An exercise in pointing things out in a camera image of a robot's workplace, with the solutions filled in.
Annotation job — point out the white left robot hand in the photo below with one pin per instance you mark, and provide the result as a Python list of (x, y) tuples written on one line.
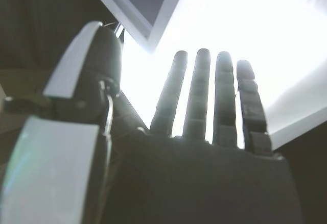
[(178, 178)]

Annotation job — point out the white framed tray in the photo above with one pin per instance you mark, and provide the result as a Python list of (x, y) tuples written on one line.
[(161, 27)]

